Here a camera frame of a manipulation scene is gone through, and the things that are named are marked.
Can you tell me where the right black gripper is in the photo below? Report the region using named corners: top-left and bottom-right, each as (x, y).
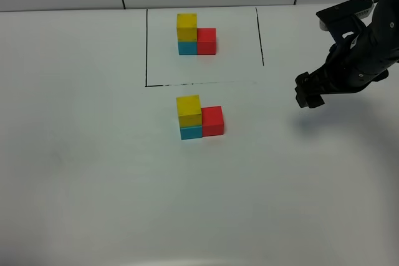
top-left (295, 0), bottom-right (398, 108)

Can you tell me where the red template block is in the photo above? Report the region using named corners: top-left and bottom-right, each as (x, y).
top-left (197, 28), bottom-right (217, 55)

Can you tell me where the blue template block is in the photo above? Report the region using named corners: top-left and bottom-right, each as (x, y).
top-left (178, 41), bottom-right (198, 55)

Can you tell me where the yellow template block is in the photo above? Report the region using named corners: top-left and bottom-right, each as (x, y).
top-left (176, 13), bottom-right (197, 42)

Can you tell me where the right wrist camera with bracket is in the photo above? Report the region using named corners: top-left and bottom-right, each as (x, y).
top-left (316, 0), bottom-right (374, 44)

